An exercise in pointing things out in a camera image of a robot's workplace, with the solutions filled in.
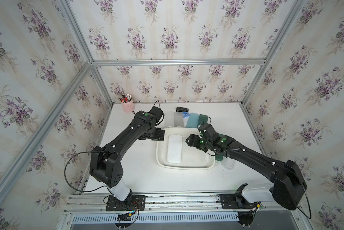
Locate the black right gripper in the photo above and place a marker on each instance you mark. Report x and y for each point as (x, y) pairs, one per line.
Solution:
(193, 142)

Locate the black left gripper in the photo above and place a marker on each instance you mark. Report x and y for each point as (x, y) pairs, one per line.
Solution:
(159, 136)

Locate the dark green pencil case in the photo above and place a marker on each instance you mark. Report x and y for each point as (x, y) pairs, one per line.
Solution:
(202, 119)
(220, 156)

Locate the light blue pencil case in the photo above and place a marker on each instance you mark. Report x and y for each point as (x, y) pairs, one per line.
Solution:
(192, 121)

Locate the white pencil case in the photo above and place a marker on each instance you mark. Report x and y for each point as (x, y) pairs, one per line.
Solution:
(174, 151)

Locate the white storage basin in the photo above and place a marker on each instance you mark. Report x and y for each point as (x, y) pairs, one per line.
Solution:
(192, 158)

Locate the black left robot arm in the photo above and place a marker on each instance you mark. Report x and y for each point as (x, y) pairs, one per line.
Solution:
(105, 165)

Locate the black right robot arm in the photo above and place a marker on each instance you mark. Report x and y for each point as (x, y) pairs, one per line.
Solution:
(289, 185)

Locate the clear plastic box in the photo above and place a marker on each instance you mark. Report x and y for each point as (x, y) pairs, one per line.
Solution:
(174, 119)

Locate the black stapler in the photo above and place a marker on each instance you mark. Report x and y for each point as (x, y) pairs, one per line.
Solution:
(182, 109)

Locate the blue tape roll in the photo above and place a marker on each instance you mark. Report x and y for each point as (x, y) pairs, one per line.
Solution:
(185, 114)

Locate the pink pen cup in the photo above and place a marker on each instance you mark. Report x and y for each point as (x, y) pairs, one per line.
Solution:
(129, 106)

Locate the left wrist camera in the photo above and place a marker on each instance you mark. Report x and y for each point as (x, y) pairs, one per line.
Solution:
(157, 112)

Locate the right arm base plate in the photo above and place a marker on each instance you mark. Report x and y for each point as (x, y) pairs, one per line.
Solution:
(236, 200)

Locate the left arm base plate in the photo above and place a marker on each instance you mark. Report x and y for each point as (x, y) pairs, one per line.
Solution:
(132, 203)

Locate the aluminium front rail frame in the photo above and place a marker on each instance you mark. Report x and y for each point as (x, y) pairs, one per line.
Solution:
(168, 208)

